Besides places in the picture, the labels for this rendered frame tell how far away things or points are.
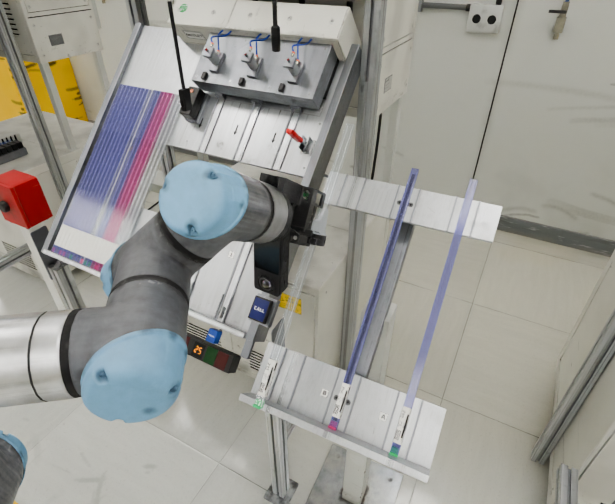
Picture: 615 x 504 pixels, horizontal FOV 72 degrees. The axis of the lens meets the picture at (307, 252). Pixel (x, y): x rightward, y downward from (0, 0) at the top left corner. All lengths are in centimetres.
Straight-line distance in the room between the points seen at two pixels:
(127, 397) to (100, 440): 141
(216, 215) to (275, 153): 65
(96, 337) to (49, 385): 5
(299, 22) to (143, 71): 51
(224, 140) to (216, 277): 34
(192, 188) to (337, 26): 71
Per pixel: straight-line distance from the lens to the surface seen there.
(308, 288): 122
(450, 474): 164
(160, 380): 36
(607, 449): 133
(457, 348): 198
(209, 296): 101
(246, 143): 108
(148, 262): 44
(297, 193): 58
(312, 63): 104
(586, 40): 249
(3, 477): 88
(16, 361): 40
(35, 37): 220
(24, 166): 225
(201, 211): 40
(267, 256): 59
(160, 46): 140
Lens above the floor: 141
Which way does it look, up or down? 36 degrees down
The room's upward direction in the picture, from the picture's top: straight up
